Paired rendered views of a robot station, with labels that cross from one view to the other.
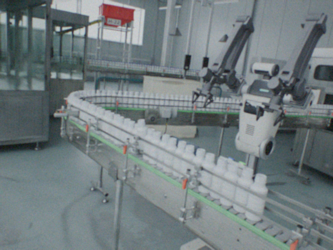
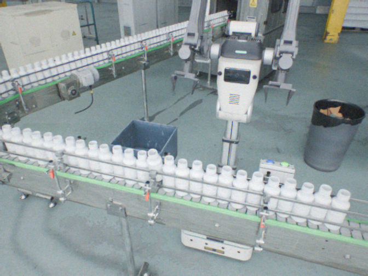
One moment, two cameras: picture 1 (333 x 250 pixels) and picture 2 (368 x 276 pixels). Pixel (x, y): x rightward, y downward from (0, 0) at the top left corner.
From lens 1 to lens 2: 86 cm
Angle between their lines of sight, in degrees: 35
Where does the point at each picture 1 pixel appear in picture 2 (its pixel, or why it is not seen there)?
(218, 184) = (289, 205)
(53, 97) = not seen: outside the picture
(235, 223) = (321, 237)
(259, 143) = (246, 110)
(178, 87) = (48, 17)
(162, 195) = (212, 225)
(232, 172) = (310, 194)
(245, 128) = (228, 98)
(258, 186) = (344, 203)
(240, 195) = (321, 212)
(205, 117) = (125, 65)
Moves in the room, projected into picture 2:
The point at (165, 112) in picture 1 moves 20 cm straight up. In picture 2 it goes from (86, 79) to (82, 55)
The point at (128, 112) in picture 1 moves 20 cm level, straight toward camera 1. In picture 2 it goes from (36, 94) to (45, 103)
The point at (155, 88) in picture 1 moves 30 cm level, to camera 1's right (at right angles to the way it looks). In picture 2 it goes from (18, 26) to (41, 23)
